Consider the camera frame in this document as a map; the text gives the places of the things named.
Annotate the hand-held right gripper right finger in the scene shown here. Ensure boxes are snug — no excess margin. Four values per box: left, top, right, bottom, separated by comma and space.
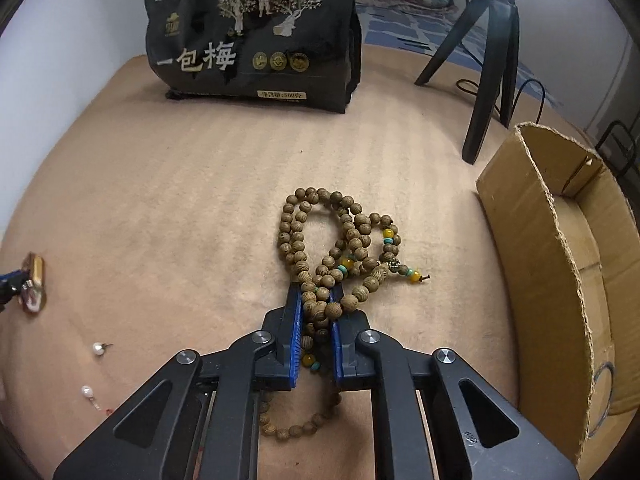
328, 287, 579, 480

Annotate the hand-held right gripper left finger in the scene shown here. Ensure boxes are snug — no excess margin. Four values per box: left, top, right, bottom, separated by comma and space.
52, 282, 304, 480

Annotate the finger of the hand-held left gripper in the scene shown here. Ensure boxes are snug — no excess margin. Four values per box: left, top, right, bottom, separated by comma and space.
0, 269, 32, 311

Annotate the wooden bead necklace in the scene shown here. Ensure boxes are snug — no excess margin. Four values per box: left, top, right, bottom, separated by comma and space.
257, 187, 432, 442

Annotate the cardboard box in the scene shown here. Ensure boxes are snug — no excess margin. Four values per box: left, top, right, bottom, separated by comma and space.
476, 122, 640, 468

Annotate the silver bangle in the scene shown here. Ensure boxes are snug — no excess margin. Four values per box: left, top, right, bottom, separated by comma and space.
586, 362, 617, 437

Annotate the black printed bag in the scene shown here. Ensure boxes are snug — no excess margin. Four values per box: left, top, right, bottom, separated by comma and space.
144, 0, 362, 115

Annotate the black tripod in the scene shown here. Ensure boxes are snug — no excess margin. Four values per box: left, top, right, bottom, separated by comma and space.
414, 0, 521, 164

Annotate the black metal rack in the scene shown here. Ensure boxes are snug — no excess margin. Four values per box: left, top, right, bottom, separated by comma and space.
595, 119, 640, 179

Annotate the printed blanket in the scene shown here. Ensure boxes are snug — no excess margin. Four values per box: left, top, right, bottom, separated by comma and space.
354, 0, 566, 111

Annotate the black cable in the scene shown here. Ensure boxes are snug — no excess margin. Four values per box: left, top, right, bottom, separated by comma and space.
454, 79, 547, 126

